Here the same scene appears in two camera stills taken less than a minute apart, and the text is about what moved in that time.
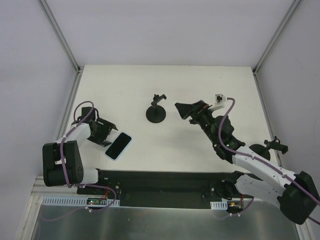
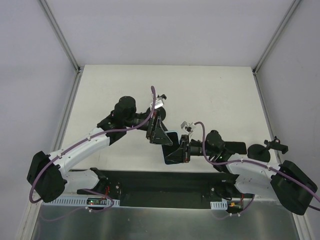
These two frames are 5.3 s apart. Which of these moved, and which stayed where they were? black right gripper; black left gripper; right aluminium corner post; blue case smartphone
Moved: black left gripper; black right gripper; blue case smartphone
Stayed: right aluminium corner post
